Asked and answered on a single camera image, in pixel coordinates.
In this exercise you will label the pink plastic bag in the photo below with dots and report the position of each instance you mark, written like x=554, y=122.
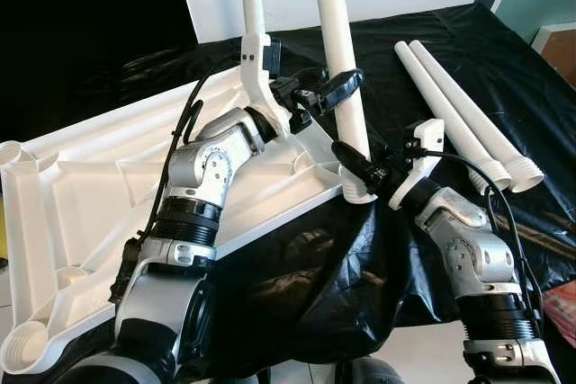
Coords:
x=565, y=312

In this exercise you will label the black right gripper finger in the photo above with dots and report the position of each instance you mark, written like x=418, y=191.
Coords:
x=351, y=163

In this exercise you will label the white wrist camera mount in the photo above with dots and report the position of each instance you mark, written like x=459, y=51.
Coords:
x=256, y=87
x=423, y=146

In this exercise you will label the brown wooden cabinet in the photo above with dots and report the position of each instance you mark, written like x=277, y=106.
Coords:
x=558, y=56

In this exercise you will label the grey robot leg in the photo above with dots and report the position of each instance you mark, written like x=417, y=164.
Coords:
x=369, y=372

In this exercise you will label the white plastic table top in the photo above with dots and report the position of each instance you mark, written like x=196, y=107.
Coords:
x=90, y=213

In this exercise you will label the black plastic table cover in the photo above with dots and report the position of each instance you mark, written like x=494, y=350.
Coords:
x=297, y=285

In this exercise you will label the black door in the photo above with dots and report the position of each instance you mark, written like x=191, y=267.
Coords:
x=54, y=42

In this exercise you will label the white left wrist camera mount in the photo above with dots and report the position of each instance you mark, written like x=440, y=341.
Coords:
x=256, y=87

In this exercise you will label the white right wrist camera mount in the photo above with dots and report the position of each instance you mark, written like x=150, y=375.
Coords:
x=423, y=146

